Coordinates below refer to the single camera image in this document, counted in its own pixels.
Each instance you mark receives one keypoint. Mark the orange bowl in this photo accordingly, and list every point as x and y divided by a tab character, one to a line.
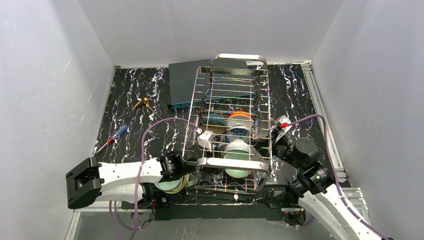
240	118

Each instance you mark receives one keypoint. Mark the dark blue gold bowl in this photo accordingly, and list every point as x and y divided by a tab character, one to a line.
214	123

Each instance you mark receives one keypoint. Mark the yellow black pliers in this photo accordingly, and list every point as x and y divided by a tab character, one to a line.
144	103

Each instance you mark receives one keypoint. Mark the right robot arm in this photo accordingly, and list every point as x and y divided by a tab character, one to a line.
316	190

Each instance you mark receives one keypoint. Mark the blue white floral bowl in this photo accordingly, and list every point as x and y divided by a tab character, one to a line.
238	132

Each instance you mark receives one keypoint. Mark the teal speckled bowl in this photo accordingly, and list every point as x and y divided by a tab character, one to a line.
167	186

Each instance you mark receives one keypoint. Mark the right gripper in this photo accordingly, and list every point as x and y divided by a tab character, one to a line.
265	144

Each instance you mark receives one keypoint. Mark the steel wire dish rack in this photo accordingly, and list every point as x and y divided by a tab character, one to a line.
210	172

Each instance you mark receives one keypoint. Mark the blue red screwdriver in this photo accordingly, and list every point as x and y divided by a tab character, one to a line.
112	138

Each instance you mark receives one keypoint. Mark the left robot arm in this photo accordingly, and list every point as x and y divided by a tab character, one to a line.
92	181

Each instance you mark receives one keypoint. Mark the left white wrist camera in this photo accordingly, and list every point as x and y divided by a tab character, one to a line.
205	140

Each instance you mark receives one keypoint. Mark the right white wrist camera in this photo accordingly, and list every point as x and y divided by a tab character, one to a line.
282	126

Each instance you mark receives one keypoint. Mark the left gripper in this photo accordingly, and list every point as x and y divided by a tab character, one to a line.
192	153

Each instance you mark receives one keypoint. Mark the light green bowl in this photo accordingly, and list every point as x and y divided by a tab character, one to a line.
242	157

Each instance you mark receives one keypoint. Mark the dark grey network switch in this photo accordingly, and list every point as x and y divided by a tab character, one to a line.
187	86

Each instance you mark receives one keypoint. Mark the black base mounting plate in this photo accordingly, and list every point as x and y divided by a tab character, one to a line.
270	204

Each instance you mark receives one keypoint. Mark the yellow rimmed bowl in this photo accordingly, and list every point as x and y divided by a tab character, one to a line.
177	185

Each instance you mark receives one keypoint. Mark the thin metal rod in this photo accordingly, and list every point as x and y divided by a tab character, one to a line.
156	114

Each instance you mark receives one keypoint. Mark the pale white ribbed bowl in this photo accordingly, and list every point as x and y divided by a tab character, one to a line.
239	145

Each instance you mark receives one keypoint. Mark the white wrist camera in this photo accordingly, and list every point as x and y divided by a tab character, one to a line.
282	126
205	140

